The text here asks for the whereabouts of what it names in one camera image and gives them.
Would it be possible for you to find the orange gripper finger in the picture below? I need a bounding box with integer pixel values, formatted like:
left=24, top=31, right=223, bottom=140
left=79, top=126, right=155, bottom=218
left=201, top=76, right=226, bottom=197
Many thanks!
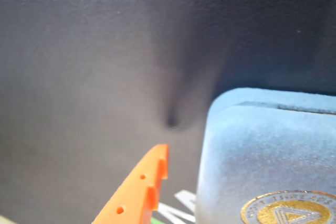
left=91, top=144, right=170, bottom=224

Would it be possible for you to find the square case with gold emblem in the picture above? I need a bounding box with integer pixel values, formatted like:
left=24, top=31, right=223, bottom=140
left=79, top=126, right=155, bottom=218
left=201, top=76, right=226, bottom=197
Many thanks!
left=195, top=87, right=336, bottom=224

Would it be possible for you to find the dark mat with WOWROBO print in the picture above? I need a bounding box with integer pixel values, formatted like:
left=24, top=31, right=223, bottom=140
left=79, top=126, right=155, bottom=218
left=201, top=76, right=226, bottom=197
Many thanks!
left=0, top=0, right=336, bottom=224

